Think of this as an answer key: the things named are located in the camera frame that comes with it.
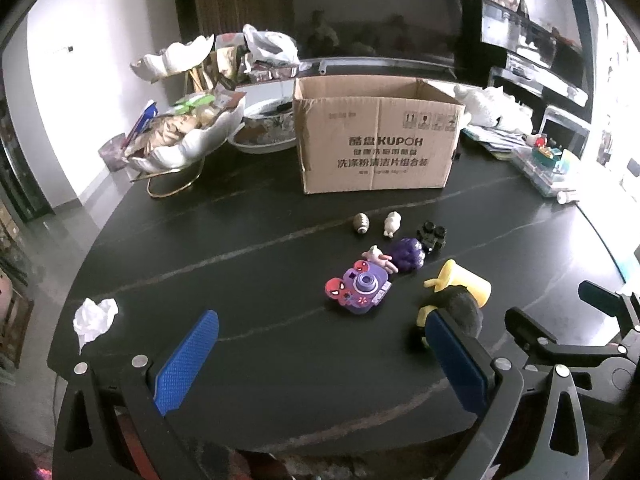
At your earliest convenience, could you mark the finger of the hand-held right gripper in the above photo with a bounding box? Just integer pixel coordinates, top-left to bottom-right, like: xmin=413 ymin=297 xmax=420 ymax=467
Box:
xmin=577 ymin=280 xmax=640 ymax=339
xmin=504 ymin=306 xmax=640 ymax=405

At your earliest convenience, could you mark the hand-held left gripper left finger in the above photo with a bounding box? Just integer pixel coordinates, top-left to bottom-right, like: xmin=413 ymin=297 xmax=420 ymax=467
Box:
xmin=52 ymin=309 xmax=221 ymax=480

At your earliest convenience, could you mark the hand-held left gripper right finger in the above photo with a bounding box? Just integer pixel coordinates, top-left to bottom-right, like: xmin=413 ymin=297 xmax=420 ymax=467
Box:
xmin=424 ymin=307 xmax=591 ymax=480

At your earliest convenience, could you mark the plush toy with yellow trim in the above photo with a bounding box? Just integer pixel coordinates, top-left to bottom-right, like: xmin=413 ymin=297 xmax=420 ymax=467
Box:
xmin=411 ymin=287 xmax=485 ymax=351

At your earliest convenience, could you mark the yellow toy cup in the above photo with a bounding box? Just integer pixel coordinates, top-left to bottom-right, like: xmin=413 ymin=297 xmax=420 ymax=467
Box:
xmin=424 ymin=259 xmax=493 ymax=308

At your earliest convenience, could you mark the purple toy camera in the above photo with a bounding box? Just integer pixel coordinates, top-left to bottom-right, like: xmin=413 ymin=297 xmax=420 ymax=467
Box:
xmin=325 ymin=260 xmax=392 ymax=316

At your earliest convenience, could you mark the dark green toy vehicle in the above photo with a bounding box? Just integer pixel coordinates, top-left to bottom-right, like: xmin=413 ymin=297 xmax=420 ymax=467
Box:
xmin=416 ymin=221 xmax=447 ymax=257

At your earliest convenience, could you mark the pink pig figure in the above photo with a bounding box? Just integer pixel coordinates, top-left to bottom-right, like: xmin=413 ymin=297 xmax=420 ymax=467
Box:
xmin=362 ymin=245 xmax=399 ymax=273

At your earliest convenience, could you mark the brown cardboard box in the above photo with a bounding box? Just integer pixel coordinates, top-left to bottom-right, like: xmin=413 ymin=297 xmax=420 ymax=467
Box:
xmin=292 ymin=76 xmax=466 ymax=195

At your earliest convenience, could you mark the black marble desktop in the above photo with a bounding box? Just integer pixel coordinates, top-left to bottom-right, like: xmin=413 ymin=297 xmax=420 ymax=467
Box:
xmin=52 ymin=127 xmax=640 ymax=480

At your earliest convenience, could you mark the crumpled white tissue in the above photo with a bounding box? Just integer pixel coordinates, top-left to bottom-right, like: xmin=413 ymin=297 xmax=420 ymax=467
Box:
xmin=73 ymin=298 xmax=120 ymax=351

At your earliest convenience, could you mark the purple grape toy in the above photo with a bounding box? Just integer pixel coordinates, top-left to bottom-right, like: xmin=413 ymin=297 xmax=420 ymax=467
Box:
xmin=390 ymin=238 xmax=427 ymax=274

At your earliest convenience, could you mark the clear plastic storage box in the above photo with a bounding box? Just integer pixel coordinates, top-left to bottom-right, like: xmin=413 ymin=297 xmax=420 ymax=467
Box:
xmin=515 ymin=147 xmax=583 ymax=201

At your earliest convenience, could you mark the red green toy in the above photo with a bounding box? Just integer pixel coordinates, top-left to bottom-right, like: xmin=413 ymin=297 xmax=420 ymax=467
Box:
xmin=530 ymin=132 xmax=564 ymax=167

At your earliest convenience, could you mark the wooden slatted furniture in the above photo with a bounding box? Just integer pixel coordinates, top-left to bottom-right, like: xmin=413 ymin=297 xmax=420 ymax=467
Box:
xmin=0 ymin=285 xmax=34 ymax=367

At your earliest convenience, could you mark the stack of books and papers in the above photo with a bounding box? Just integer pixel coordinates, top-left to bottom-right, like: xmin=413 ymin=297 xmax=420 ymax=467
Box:
xmin=462 ymin=125 xmax=531 ymax=162

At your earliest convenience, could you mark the white plush toy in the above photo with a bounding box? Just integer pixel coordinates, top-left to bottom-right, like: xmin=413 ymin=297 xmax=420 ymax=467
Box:
xmin=454 ymin=84 xmax=533 ymax=133

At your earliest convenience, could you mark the white shell tiered snack stand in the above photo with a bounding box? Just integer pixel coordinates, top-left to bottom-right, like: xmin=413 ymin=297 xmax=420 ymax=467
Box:
xmin=125 ymin=35 xmax=247 ymax=200

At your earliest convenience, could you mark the purple patterned container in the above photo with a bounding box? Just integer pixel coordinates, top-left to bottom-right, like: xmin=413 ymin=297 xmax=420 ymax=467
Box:
xmin=97 ymin=132 xmax=132 ymax=173

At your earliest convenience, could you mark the white plate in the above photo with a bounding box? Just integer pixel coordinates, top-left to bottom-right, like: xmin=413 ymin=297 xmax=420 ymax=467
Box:
xmin=227 ymin=125 xmax=299 ymax=155

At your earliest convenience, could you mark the white shell tray with snacks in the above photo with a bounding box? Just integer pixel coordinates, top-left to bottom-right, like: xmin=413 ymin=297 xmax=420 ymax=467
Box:
xmin=127 ymin=91 xmax=241 ymax=157

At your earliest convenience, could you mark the blue snack packet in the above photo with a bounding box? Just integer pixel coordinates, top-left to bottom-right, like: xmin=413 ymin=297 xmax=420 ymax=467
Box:
xmin=122 ymin=101 xmax=160 ymax=143

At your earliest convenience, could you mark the floral ceramic bowl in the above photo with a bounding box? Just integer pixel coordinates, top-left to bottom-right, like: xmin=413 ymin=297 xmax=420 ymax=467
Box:
xmin=242 ymin=100 xmax=297 ymax=142

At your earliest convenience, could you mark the black glass display cabinet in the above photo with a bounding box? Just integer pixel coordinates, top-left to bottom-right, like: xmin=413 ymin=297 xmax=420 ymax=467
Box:
xmin=460 ymin=0 xmax=593 ymax=113

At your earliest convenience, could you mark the clear plastic snack tray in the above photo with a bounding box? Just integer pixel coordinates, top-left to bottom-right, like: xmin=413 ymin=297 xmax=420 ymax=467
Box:
xmin=250 ymin=62 xmax=301 ymax=82

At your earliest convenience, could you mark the green white snack pouch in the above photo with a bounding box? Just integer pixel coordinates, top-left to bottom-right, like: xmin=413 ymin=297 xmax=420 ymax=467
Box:
xmin=215 ymin=34 xmax=248 ymax=83

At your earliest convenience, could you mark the white plastic bag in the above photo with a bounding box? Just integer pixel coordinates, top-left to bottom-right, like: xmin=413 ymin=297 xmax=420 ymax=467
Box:
xmin=242 ymin=24 xmax=301 ymax=65

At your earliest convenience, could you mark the large black television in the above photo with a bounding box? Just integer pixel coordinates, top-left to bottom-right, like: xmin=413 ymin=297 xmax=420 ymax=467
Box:
xmin=287 ymin=0 xmax=463 ymax=68

